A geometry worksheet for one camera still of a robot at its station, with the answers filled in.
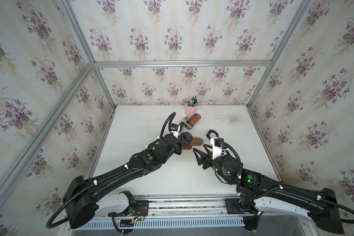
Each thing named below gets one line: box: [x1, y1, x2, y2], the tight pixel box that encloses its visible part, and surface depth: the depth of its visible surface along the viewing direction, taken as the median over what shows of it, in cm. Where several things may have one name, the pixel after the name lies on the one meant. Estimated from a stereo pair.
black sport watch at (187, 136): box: [178, 131, 193, 146], surface depth 74 cm
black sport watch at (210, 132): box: [206, 129, 219, 140], surface depth 103 cm
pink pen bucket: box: [184, 103, 199, 118], surface depth 110 cm
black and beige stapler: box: [178, 116, 190, 132], surface depth 106 cm
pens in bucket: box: [185, 94, 199, 108], surface depth 109 cm
